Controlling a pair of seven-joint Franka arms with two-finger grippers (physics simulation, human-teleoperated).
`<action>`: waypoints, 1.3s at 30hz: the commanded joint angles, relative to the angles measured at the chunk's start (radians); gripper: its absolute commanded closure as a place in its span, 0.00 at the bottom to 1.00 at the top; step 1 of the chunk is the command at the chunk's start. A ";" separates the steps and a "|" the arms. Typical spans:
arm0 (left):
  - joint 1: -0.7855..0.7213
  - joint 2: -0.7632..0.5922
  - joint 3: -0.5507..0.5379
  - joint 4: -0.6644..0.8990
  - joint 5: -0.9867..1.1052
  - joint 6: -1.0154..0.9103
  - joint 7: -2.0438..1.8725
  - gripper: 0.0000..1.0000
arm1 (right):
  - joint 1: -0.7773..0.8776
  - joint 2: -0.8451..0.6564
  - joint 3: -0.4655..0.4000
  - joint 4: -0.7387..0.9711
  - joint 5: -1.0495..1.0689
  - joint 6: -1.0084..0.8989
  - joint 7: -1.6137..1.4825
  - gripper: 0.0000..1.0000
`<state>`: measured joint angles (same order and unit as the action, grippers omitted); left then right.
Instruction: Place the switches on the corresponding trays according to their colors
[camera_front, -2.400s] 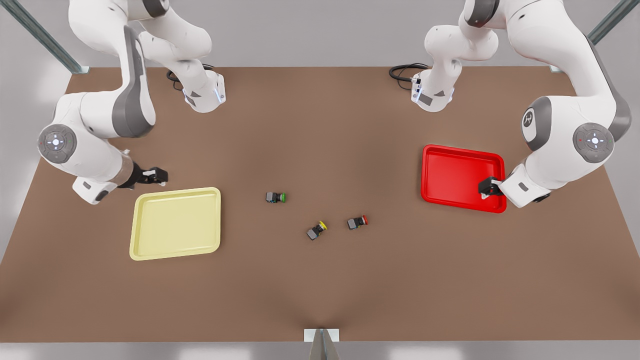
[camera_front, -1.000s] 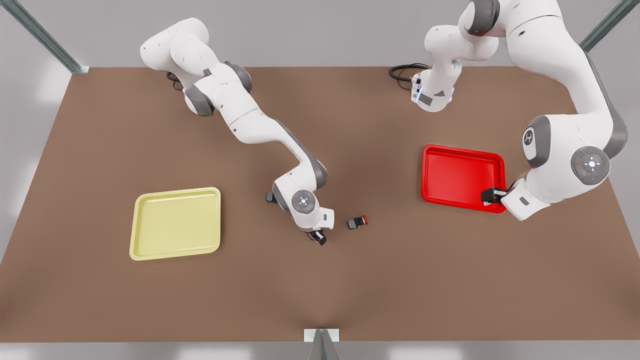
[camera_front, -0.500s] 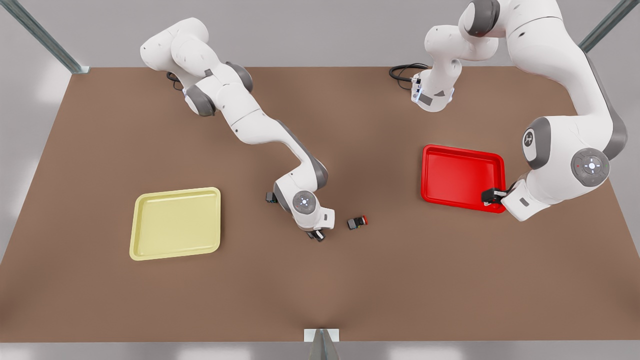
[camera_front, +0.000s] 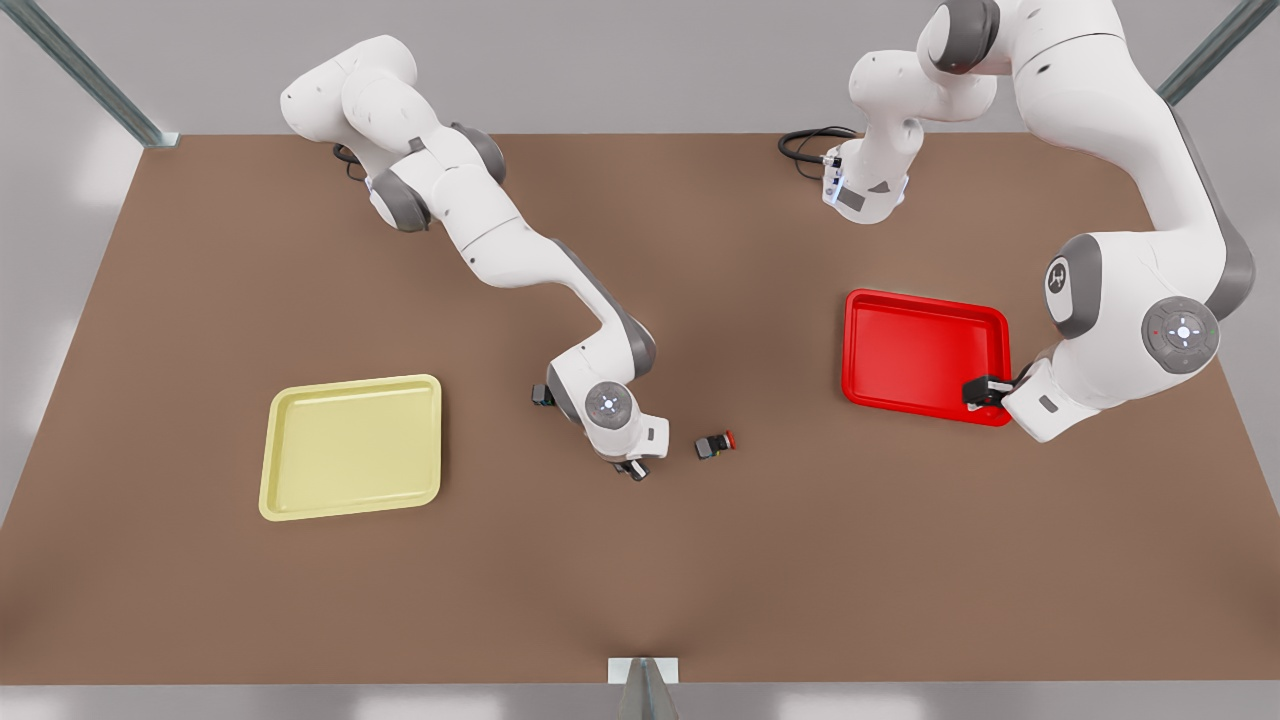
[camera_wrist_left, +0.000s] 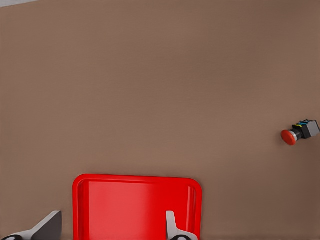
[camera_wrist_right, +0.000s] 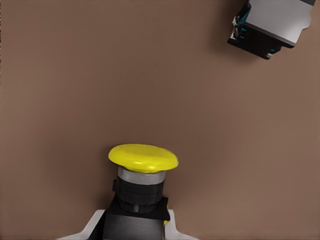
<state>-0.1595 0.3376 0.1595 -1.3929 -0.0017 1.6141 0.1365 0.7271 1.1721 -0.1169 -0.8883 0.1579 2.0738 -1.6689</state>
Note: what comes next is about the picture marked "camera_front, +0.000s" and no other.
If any yellow tray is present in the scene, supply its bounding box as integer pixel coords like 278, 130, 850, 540
258, 374, 443, 522

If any silver frame post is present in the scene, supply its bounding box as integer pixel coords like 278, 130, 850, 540
0, 0, 180, 149
1158, 0, 1280, 107
608, 657, 681, 720

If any red tray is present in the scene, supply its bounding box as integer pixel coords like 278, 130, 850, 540
841, 288, 1014, 429

